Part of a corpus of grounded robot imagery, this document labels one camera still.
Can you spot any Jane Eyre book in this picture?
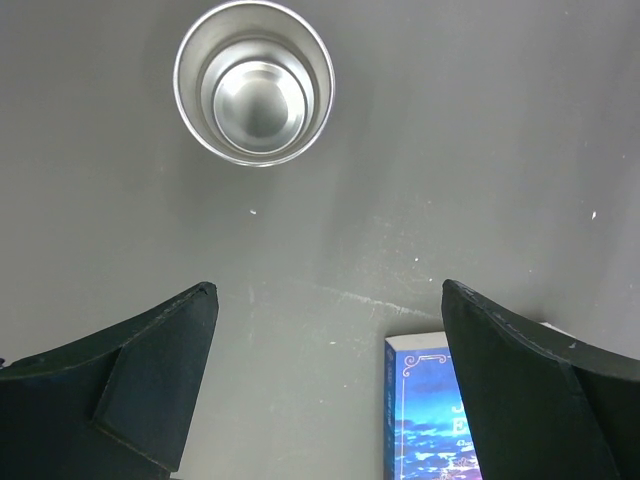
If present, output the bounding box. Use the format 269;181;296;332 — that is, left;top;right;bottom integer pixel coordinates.
383;321;566;480

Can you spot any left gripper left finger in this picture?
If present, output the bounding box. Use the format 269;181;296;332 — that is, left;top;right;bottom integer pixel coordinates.
1;282;219;479

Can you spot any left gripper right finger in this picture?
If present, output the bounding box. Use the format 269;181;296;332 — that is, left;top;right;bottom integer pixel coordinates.
441;280;639;479

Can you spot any cream and brown cup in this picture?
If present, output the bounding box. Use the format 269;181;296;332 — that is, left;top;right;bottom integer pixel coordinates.
172;1;336;168

